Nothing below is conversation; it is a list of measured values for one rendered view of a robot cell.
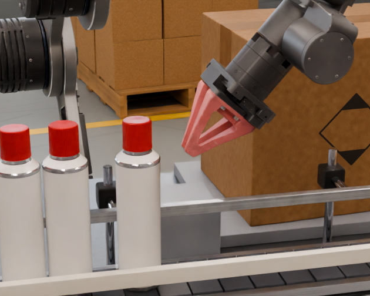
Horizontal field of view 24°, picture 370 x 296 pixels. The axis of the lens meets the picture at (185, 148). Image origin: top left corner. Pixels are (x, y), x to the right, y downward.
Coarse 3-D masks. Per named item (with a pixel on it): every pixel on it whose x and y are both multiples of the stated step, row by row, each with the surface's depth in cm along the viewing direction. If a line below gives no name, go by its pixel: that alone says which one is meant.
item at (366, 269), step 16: (240, 256) 109; (288, 272) 105; (304, 272) 105; (320, 272) 105; (336, 272) 105; (352, 272) 105; (368, 272) 105; (160, 288) 101; (176, 288) 101; (192, 288) 101; (208, 288) 101; (224, 288) 101; (240, 288) 101
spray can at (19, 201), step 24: (0, 144) 93; (24, 144) 93; (0, 168) 93; (24, 168) 93; (0, 192) 93; (24, 192) 93; (0, 216) 95; (24, 216) 94; (0, 240) 96; (24, 240) 95; (24, 264) 96
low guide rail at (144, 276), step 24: (192, 264) 99; (216, 264) 100; (240, 264) 100; (264, 264) 101; (288, 264) 102; (312, 264) 102; (336, 264) 103; (0, 288) 95; (24, 288) 95; (48, 288) 96; (72, 288) 97; (96, 288) 97; (120, 288) 98
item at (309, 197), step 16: (288, 192) 108; (304, 192) 108; (320, 192) 108; (336, 192) 108; (352, 192) 108; (368, 192) 109; (112, 208) 103; (160, 208) 103; (176, 208) 104; (192, 208) 104; (208, 208) 105; (224, 208) 105; (240, 208) 106
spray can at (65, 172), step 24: (72, 144) 94; (48, 168) 94; (72, 168) 94; (48, 192) 95; (72, 192) 95; (48, 216) 96; (72, 216) 96; (48, 240) 98; (72, 240) 96; (48, 264) 99; (72, 264) 97
